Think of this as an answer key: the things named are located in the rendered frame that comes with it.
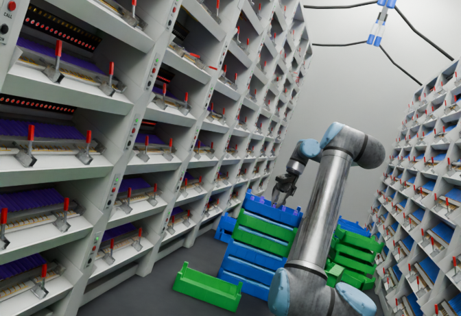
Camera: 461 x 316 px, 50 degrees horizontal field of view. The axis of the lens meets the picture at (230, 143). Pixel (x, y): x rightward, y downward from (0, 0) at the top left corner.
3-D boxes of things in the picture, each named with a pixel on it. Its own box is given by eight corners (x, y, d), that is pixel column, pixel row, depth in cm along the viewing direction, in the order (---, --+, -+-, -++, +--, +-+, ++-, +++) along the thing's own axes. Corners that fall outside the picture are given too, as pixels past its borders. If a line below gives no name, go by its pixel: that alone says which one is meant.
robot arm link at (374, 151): (400, 144, 185) (346, 153, 252) (369, 131, 184) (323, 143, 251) (389, 173, 184) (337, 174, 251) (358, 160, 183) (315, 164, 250)
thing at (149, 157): (176, 169, 223) (195, 145, 221) (118, 175, 163) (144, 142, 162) (143, 140, 226) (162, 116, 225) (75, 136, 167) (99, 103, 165)
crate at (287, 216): (296, 221, 267) (301, 206, 267) (298, 228, 247) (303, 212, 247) (243, 201, 269) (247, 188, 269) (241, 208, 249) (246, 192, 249)
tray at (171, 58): (205, 84, 221) (219, 68, 220) (157, 59, 161) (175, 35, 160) (172, 57, 224) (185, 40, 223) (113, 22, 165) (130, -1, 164)
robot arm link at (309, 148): (328, 143, 242) (320, 147, 254) (305, 134, 241) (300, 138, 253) (321, 161, 240) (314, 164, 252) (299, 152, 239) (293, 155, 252)
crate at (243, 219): (291, 234, 268) (296, 221, 267) (292, 243, 248) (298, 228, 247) (238, 215, 270) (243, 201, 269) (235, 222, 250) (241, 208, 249)
